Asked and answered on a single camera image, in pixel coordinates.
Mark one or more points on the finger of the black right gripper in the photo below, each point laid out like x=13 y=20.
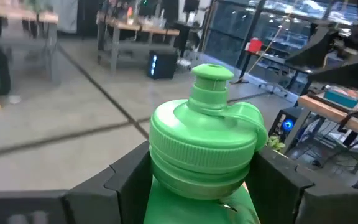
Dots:
x=353 y=68
x=315 y=49

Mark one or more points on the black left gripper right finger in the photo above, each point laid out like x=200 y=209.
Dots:
x=306 y=205

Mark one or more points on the wooden workbench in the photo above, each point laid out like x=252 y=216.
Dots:
x=331 y=113

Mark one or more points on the green plastic squeeze bottle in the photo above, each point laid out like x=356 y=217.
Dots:
x=197 y=140

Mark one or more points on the teal box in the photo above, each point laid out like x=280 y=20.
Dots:
x=340 y=98

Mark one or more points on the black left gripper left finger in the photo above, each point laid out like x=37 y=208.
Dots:
x=73 y=208

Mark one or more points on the black computer tower blue lights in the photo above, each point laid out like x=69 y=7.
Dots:
x=162 y=65

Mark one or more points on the red container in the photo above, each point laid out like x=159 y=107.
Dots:
x=255 y=45

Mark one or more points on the wooden table grey legs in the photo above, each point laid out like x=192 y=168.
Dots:
x=135 y=28

